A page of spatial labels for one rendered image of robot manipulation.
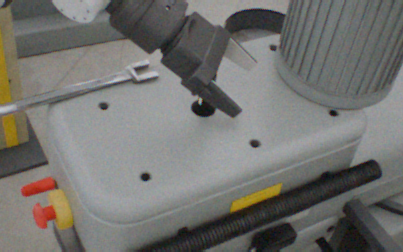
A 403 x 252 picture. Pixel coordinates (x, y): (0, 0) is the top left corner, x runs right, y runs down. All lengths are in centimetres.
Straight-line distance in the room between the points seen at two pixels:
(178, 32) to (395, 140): 52
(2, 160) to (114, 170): 252
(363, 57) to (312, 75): 9
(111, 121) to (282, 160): 25
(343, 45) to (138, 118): 31
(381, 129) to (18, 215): 227
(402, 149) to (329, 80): 30
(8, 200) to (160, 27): 247
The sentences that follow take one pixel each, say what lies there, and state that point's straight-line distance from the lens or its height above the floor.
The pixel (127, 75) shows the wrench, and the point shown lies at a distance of 92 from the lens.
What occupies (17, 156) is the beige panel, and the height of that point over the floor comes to 3.
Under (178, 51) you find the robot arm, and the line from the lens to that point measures 77.
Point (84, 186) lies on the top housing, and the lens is 79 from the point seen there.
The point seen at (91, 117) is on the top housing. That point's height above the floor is 189.
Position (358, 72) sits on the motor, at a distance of 90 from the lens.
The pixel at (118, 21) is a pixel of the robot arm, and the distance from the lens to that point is 78.
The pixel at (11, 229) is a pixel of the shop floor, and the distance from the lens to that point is 306.
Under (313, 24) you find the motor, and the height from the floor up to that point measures 202.
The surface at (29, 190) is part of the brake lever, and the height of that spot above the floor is 171.
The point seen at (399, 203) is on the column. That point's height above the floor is 156.
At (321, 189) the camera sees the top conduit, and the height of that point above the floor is 181.
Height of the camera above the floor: 250
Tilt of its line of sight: 45 degrees down
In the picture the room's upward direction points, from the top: 9 degrees clockwise
